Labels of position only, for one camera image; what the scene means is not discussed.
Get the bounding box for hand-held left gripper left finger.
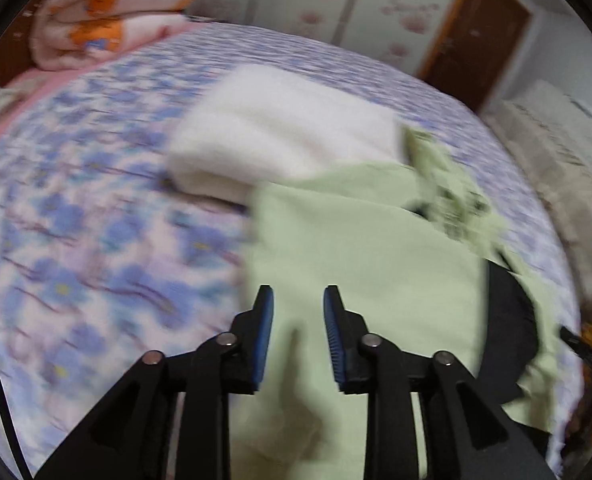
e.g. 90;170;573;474
36;285;275;480

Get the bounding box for brown wooden door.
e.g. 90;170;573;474
416;0;534;106

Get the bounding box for white folded towel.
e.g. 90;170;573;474
168;62;417;203

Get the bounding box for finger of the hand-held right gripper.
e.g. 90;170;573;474
560;326;592;376

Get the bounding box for purple floral cat print blanket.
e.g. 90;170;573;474
0;22;584;480

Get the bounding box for pink bear print quilt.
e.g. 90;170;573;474
28;0;197;68

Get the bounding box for pink bed sheet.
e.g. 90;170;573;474
0;12;212;161

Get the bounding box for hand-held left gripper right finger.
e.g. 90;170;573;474
323;285;552;480

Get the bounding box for brown wooden headboard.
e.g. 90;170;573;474
0;0;42;91

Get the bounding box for green and black hooded jacket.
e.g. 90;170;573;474
231;127;569;480

